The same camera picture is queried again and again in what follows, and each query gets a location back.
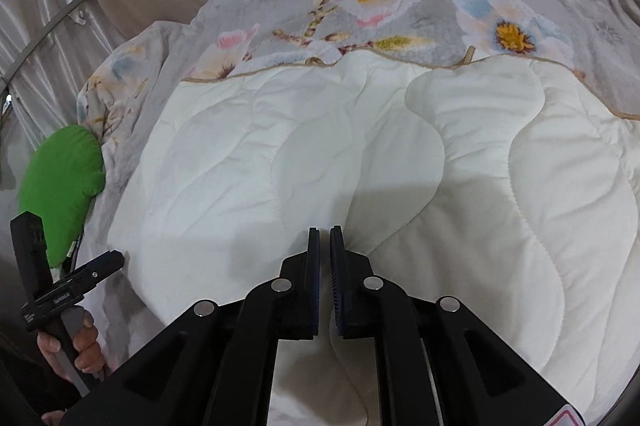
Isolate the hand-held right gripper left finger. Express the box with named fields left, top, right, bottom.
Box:
left=102, top=227, right=321, bottom=426

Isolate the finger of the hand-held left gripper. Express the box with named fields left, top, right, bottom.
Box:
left=64, top=250, right=126, bottom=296

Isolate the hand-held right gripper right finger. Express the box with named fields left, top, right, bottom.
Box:
left=329, top=225, right=581, bottom=426

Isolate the grey floral fleece blanket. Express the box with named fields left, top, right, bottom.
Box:
left=75, top=0, right=640, bottom=372

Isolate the white quilted comforter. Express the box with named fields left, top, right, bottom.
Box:
left=107, top=51, right=640, bottom=426

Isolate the person's left hand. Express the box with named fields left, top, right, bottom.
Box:
left=37, top=311, right=103, bottom=381

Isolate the green pillow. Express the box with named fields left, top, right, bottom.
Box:
left=17, top=125, right=107, bottom=268

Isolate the silver satin curtain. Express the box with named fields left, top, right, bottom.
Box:
left=0, top=0, right=131, bottom=207

